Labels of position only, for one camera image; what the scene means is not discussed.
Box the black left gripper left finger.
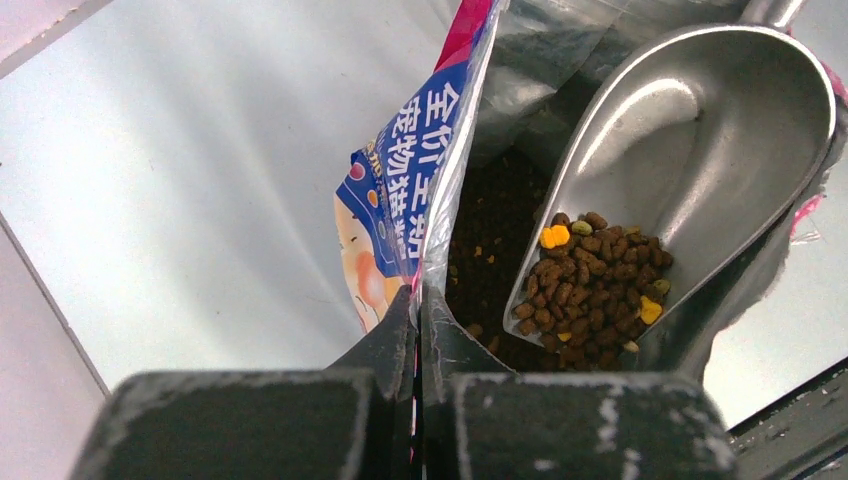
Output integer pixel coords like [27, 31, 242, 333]
[71, 287, 416, 479]

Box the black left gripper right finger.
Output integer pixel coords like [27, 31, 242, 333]
[418, 285, 736, 479]

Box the pet food bag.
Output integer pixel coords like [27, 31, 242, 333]
[333, 0, 848, 386]

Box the metal food scoop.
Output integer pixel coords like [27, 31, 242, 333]
[536, 1, 841, 376]

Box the brown pet food kibble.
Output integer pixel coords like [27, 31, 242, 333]
[446, 152, 674, 372]

